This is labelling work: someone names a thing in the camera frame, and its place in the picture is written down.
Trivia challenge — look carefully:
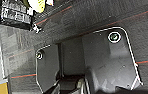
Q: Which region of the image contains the grey robot torso limb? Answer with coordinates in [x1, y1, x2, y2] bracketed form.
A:
[85, 65, 138, 94]

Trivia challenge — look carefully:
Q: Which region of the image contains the yellow plush toy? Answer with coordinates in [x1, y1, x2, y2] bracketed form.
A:
[27, 0, 48, 14]

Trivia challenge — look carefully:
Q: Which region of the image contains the black pack with grey print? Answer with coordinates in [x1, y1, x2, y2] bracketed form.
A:
[0, 0, 34, 28]

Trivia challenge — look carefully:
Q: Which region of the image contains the thin white cable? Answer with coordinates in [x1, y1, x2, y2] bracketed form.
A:
[131, 61, 140, 92]

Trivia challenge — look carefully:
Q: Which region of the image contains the black wire shelf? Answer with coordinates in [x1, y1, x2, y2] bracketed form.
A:
[0, 0, 56, 34]

